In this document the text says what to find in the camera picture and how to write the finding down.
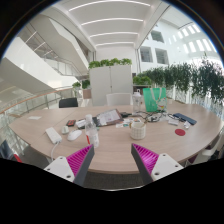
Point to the small white paper sheet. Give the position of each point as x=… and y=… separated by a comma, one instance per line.
x=34, y=117

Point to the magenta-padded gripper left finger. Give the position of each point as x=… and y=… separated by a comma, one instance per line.
x=63, y=166

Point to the white cabinet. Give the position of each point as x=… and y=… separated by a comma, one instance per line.
x=110, y=83

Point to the row of tall green plants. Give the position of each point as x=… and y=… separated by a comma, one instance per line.
x=196, y=78

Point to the ceiling light strips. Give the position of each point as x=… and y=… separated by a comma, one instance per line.
x=113, y=21

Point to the small grey computer mouse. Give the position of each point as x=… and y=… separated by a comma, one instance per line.
x=65, y=130

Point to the white grid-pattern mug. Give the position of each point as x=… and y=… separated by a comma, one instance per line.
x=137, y=131

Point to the small potted green plants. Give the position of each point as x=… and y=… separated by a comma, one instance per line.
x=86, y=84

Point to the white power strip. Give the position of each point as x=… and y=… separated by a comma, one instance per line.
x=53, y=135

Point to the clear plastic water bottle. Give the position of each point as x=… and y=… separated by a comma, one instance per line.
x=92, y=133

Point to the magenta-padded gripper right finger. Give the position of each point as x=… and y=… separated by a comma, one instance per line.
x=163, y=166

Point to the low green planter bush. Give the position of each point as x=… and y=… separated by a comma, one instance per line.
x=142, y=80

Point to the white computer mouse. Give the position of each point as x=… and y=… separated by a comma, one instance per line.
x=74, y=135

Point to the green plants atop cabinet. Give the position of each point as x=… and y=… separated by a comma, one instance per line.
x=110, y=62

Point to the clear lidded drink tumbler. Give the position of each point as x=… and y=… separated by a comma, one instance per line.
x=137, y=101

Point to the flat round red coaster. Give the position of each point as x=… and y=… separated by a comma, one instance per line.
x=180, y=132

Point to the green tote bag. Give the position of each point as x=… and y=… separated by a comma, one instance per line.
x=154, y=99

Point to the white packs on black case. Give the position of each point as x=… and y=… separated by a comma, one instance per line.
x=81, y=123

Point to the black chair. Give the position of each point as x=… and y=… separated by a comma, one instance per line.
x=68, y=102

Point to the dark blue keyboard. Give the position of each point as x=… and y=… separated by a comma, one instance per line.
x=185, y=118

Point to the black and red box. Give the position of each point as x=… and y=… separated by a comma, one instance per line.
x=71, y=123

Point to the white plastic packet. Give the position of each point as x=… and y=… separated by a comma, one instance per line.
x=173, y=122

